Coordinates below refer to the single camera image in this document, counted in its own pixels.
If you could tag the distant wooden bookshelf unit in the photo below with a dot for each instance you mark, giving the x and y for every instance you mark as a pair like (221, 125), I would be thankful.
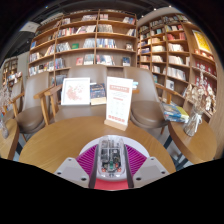
(10, 73)

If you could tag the wide wooden bookshelf unit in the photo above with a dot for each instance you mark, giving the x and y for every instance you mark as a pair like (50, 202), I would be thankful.
(83, 40)

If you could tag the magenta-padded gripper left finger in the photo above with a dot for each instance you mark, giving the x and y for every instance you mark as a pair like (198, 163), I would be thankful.
(70, 170)

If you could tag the dark book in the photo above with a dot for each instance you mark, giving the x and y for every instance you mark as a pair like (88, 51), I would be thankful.
(98, 93)

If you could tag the beige upholstered wooden armchair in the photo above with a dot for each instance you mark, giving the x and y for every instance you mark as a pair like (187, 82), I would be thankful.
(31, 100)
(86, 71)
(145, 100)

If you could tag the white framed floral picture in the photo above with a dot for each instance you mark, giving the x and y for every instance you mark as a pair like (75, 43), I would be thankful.
(75, 91)

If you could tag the stack of books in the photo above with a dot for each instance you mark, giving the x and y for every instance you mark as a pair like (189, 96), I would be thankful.
(175, 113)

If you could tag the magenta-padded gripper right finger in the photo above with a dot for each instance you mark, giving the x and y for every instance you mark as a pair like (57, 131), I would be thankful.
(151, 170)

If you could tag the white red sign, wooden base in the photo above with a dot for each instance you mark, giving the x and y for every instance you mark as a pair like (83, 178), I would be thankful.
(119, 100)

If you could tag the white mouse pad, red rest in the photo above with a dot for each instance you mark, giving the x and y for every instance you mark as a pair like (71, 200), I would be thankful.
(138, 143)

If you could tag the tall wooden bookshelf unit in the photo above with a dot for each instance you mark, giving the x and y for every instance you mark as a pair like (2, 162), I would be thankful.
(173, 53)

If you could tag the transparent computer mouse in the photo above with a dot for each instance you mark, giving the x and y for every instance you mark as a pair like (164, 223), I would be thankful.
(111, 156)

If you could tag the white hanging ceiling panel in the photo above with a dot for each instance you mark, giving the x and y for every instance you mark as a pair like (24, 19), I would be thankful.
(30, 26)

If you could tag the glass vase with dried flowers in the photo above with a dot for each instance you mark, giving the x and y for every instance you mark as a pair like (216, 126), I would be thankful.
(192, 123)

